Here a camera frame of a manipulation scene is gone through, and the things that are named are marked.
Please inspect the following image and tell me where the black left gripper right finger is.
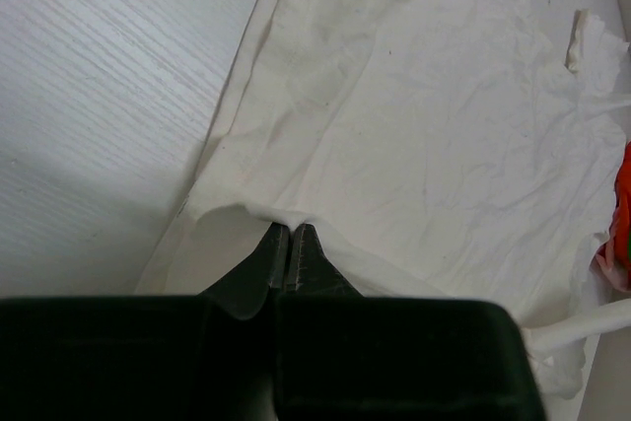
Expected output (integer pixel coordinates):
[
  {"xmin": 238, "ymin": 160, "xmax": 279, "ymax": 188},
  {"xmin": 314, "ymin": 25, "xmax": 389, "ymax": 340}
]
[{"xmin": 283, "ymin": 224, "xmax": 361, "ymax": 297}]

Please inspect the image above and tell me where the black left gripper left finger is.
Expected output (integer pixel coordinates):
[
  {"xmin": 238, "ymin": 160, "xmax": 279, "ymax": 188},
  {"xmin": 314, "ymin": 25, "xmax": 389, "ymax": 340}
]
[{"xmin": 201, "ymin": 224, "xmax": 290, "ymax": 320}]

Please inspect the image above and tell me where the white t shirt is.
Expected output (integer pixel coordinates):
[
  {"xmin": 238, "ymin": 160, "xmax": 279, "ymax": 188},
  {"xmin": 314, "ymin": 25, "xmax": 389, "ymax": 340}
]
[{"xmin": 137, "ymin": 0, "xmax": 630, "ymax": 398}]

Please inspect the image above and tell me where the pink folded t shirt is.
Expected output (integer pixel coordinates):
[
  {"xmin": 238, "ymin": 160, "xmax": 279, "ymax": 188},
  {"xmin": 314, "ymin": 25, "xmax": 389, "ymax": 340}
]
[{"xmin": 595, "ymin": 239, "xmax": 630, "ymax": 293}]

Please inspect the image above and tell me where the orange folded t shirt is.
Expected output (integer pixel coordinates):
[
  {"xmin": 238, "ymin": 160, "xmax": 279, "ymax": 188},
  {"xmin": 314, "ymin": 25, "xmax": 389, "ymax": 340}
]
[{"xmin": 613, "ymin": 144, "xmax": 631, "ymax": 269}]

